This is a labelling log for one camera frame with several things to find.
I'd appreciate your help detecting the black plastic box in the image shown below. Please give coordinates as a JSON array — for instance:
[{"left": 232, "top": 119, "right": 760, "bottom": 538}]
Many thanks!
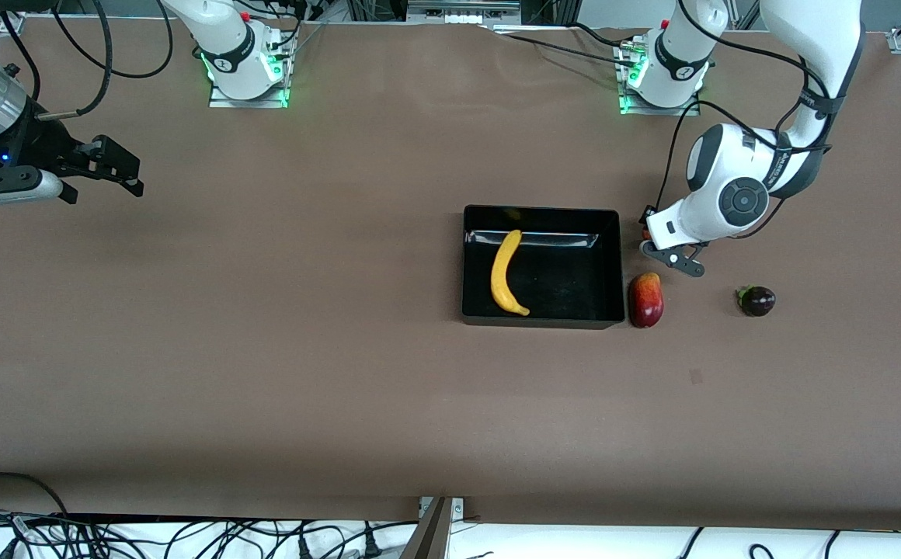
[{"left": 461, "top": 204, "right": 626, "bottom": 330}]

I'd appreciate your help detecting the yellow banana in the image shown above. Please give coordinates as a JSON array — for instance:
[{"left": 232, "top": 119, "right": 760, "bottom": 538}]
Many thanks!
[{"left": 490, "top": 229, "right": 531, "bottom": 317}]

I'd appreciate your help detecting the red yellow mango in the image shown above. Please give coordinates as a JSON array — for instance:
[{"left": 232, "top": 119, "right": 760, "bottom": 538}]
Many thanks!
[{"left": 628, "top": 272, "right": 665, "bottom": 329}]

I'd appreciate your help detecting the dark purple eggplant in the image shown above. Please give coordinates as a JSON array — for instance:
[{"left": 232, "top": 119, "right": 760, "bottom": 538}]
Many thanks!
[{"left": 736, "top": 285, "right": 777, "bottom": 318}]

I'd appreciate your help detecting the grey power strip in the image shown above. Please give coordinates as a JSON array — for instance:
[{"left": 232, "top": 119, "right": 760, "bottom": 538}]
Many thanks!
[{"left": 406, "top": 0, "right": 523, "bottom": 26}]

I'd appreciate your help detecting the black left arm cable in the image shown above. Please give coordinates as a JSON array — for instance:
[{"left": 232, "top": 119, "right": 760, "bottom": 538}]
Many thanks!
[{"left": 655, "top": 0, "right": 836, "bottom": 214}]

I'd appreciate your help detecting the black right arm loop cable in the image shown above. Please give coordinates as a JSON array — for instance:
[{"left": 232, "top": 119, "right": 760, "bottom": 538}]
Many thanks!
[{"left": 50, "top": 0, "right": 176, "bottom": 80}]

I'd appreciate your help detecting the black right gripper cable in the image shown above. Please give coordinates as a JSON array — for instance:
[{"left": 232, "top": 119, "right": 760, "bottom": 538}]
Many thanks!
[{"left": 35, "top": 0, "right": 116, "bottom": 122}]

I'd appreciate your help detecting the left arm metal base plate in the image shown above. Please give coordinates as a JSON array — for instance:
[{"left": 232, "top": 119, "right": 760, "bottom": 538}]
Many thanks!
[{"left": 619, "top": 35, "right": 701, "bottom": 116}]

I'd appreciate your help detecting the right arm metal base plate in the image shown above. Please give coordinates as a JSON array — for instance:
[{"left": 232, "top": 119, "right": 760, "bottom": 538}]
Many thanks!
[{"left": 208, "top": 31, "right": 290, "bottom": 108}]

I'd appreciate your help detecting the black cable across table edge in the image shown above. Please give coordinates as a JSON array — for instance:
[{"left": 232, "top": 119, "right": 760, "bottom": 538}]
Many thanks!
[{"left": 488, "top": 25, "right": 631, "bottom": 69}]

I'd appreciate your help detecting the black arched floor cable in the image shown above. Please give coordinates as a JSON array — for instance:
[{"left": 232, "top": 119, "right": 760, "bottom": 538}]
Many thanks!
[{"left": 0, "top": 472, "right": 69, "bottom": 516}]

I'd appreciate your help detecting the silver metal bracket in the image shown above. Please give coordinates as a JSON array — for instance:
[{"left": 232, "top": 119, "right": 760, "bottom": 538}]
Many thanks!
[{"left": 418, "top": 496, "right": 465, "bottom": 519}]

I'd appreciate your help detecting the dark grey metal post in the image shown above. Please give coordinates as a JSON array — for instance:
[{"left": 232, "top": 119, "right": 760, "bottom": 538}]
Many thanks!
[{"left": 400, "top": 497, "right": 453, "bottom": 559}]

